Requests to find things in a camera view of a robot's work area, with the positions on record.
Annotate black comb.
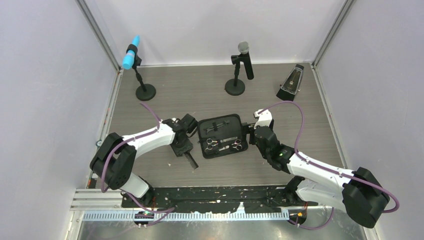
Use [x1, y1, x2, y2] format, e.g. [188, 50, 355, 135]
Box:
[184, 152, 199, 170]

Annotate silver cutting scissors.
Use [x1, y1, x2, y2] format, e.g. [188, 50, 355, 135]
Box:
[218, 139, 243, 151]

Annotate black zipper tool case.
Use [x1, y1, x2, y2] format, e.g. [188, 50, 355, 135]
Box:
[198, 113, 249, 159]

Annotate silver thinning scissors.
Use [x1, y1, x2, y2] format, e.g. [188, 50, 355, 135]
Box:
[204, 136, 241, 152]

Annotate black hair clip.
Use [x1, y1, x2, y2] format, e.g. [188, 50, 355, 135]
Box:
[203, 120, 230, 134]

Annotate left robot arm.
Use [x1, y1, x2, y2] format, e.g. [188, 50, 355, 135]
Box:
[89, 114, 198, 207]

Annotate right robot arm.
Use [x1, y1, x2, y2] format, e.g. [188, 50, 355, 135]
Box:
[242, 124, 390, 229]

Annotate right black microphone stand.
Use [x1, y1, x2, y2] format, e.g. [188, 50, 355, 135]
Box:
[224, 55, 246, 96]

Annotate black microphone stand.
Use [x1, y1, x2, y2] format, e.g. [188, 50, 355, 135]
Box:
[126, 44, 157, 101]
[224, 55, 246, 96]

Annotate black metronome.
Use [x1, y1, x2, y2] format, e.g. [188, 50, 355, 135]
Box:
[276, 64, 304, 101]

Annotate left black microphone stand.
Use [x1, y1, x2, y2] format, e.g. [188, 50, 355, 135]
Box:
[126, 44, 157, 101]

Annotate black grey microphone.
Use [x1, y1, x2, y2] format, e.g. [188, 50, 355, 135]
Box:
[237, 41, 254, 80]

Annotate blue microphone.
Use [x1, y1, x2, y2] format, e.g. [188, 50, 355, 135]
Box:
[122, 35, 140, 70]

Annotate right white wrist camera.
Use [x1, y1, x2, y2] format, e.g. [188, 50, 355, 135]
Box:
[253, 109, 273, 129]

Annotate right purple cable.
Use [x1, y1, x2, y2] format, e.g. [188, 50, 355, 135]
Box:
[258, 100, 400, 231]

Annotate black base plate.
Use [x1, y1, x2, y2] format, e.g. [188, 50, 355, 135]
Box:
[138, 185, 318, 214]

